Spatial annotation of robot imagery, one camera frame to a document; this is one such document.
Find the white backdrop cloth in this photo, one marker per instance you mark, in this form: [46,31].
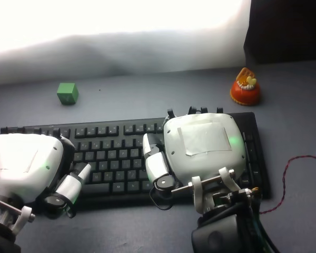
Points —
[108,47]

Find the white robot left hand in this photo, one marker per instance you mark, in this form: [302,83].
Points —
[18,160]

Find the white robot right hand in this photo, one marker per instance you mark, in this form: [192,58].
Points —
[205,142]

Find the green toy block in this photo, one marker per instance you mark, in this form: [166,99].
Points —
[67,93]

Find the dark box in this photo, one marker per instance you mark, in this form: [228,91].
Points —
[287,29]

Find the black computer keyboard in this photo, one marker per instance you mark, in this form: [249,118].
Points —
[116,155]

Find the orange toy cake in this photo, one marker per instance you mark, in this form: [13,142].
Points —
[245,91]

